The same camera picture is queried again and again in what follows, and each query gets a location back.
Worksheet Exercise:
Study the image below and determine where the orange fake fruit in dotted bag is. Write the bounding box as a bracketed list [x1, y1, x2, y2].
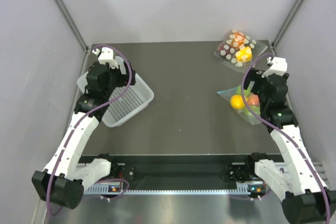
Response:
[227, 31, 246, 49]

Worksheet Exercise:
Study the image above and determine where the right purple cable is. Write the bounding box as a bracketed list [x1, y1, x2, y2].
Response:
[241, 52, 332, 224]

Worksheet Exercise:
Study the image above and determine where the white perforated plastic basket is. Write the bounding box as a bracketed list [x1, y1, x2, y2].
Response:
[77, 56, 154, 127]

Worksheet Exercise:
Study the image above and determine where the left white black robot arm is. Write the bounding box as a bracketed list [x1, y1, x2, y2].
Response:
[32, 60, 135, 211]

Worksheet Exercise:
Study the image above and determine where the right aluminium frame post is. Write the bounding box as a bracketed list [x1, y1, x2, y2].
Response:
[271, 0, 305, 50]

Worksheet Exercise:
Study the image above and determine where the dark red fake fruit dotted bag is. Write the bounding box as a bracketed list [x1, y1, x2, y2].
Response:
[217, 42, 230, 58]

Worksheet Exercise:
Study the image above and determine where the clear polka dot bag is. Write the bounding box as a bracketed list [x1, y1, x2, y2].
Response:
[214, 29, 267, 73]

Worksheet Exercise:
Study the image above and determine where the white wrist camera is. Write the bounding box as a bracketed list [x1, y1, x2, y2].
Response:
[262, 57, 288, 78]
[98, 47, 119, 69]

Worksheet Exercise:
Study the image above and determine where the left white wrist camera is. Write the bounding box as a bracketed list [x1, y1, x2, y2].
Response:
[98, 47, 119, 69]

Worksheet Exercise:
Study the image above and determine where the left aluminium frame post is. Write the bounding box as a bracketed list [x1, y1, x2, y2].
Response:
[54, 0, 89, 52]

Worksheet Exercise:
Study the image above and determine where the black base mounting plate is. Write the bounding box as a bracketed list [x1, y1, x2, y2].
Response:
[78, 153, 284, 190]

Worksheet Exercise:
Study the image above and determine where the aluminium frame post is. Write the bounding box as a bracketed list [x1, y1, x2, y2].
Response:
[271, 0, 305, 50]
[54, 0, 89, 52]

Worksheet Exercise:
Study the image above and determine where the yellow fake fruit in dotted bag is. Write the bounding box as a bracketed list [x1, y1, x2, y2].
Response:
[235, 47, 253, 63]

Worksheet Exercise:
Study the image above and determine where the clear blue zip top bag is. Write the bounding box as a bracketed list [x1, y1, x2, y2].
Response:
[217, 85, 261, 125]

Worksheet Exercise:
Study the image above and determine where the green fake pear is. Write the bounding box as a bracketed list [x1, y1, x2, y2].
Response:
[236, 85, 251, 97]

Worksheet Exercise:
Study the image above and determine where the yellow fake lemon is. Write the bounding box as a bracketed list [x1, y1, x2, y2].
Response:
[230, 94, 245, 110]

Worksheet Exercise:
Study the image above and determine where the grey slotted cable duct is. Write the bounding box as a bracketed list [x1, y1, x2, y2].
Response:
[84, 182, 267, 196]

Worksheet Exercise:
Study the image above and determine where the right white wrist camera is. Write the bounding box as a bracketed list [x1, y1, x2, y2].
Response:
[262, 57, 288, 78]

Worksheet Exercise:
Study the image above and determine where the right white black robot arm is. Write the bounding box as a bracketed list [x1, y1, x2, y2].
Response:
[242, 69, 335, 223]

